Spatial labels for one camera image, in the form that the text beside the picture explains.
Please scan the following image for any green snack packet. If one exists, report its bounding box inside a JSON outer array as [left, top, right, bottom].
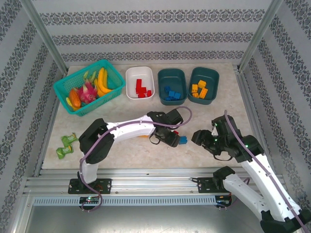
[[60, 133, 78, 144], [55, 145, 74, 160]]

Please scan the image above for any yellow toy banana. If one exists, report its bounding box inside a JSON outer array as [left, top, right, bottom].
[[97, 67, 115, 94], [93, 77, 109, 97]]

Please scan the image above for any white plastic container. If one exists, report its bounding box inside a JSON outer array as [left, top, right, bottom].
[[125, 66, 156, 100]]

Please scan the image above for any pink toy dragon fruit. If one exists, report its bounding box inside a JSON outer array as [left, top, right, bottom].
[[77, 83, 98, 104]]

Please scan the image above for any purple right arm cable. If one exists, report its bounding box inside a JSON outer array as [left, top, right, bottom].
[[216, 110, 311, 233]]

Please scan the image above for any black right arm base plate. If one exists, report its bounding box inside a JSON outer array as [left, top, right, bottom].
[[195, 176, 242, 194]]

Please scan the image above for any right small circuit board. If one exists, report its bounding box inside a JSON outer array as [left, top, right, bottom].
[[216, 196, 232, 206]]

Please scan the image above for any aluminium frame post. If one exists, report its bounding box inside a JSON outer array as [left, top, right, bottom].
[[238, 0, 284, 71], [19, 0, 69, 73]]

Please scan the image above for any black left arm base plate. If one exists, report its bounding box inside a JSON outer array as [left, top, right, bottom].
[[68, 178, 112, 194]]

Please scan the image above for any orange toy fruit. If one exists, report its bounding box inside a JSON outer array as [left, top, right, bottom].
[[69, 88, 82, 108]]

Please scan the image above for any teal plastic basket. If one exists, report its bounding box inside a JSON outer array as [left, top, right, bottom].
[[53, 59, 126, 116]]

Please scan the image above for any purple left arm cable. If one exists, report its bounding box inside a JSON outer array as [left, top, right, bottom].
[[79, 106, 192, 212]]

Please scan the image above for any dark teal plastic container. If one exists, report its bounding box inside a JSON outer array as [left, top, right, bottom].
[[188, 67, 220, 105], [157, 68, 188, 106]]

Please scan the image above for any white slotted cable duct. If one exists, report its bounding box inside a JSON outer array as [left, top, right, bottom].
[[33, 195, 217, 206]]

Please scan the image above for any aluminium mounting rail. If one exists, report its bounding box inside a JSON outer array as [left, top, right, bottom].
[[23, 168, 287, 195]]

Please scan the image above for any left small circuit board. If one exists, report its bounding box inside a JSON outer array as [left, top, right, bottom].
[[79, 197, 101, 204]]

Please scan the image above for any small circuit board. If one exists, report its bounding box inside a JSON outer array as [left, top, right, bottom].
[[79, 197, 101, 204], [216, 196, 232, 206]]

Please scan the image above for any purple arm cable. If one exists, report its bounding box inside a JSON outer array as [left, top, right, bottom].
[[216, 110, 311, 233], [79, 106, 192, 212]]

